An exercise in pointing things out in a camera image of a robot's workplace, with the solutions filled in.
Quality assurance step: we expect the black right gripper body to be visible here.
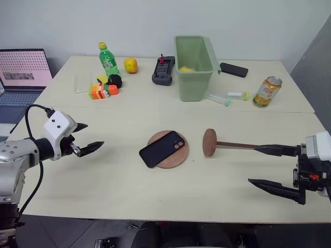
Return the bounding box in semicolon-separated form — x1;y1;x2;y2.
292;144;331;192

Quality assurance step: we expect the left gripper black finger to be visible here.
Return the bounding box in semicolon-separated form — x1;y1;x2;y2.
77;141;105;158
72;122;89;134

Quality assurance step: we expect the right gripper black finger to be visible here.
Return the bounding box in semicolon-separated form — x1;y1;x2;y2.
248;178;306;206
253;144;301;158

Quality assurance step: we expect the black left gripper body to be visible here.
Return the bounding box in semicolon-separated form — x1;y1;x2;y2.
59;135;80;158

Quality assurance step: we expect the wooden peg stand with disc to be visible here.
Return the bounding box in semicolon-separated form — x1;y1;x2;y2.
202;128;257;158

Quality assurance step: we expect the round wooden disc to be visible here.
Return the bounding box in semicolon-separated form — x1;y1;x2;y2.
147;130;190;169

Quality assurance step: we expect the orange and green block stack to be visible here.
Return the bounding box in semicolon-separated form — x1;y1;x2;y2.
88;83;119;101

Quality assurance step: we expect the clear plastic cup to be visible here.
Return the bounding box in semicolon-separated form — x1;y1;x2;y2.
74;72;93;95

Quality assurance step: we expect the black round lump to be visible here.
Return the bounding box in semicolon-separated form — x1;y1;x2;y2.
107;74;123;89

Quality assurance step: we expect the orange drink can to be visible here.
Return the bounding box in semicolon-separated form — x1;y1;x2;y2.
252;75;283;109

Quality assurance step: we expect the clear tube with lime cap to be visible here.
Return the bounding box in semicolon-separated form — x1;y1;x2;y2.
227;90;251;101

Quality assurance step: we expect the green soda bottle yellow cap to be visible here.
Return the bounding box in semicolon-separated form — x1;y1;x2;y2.
98;41;122;79

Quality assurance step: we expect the yellow orange fruit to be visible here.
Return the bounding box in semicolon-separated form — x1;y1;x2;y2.
123;57;139;74

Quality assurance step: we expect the grey laptop with pink screen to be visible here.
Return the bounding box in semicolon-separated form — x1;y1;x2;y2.
0;48;54;115

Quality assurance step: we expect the clear tube with teal cap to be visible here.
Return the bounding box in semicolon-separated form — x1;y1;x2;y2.
204;90;231;107

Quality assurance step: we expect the black flat phone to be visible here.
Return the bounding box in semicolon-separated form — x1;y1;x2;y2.
219;62;249;79

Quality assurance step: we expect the black remote with red stick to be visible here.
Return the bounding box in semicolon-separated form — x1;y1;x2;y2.
152;53;177;87

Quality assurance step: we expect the green plastic bin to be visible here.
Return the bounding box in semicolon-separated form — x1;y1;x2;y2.
174;35;222;102

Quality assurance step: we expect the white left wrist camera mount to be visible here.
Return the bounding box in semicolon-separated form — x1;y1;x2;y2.
42;110;78;161

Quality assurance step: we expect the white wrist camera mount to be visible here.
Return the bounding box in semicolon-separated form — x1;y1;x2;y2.
305;131;331;162
42;110;78;161

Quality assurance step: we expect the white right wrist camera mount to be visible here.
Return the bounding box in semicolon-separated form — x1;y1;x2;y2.
305;131;331;162

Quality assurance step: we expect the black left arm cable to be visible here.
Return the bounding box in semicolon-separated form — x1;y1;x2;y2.
17;104;56;216

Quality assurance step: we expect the black smartphone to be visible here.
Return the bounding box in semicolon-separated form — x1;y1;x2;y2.
139;130;187;168

